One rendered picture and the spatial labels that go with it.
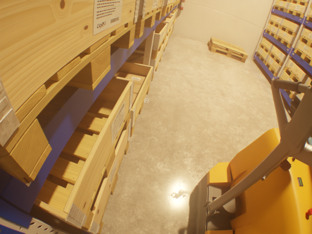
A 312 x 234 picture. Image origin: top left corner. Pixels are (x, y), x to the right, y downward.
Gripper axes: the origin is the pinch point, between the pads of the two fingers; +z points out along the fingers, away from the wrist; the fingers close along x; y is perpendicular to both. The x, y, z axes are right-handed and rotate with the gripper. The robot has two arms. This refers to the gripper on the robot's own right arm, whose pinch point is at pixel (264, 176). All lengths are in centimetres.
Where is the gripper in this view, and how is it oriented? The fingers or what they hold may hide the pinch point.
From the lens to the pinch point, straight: 93.0
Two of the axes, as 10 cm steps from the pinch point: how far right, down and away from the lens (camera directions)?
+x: -0.8, -6.0, -7.9
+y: -5.3, -6.4, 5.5
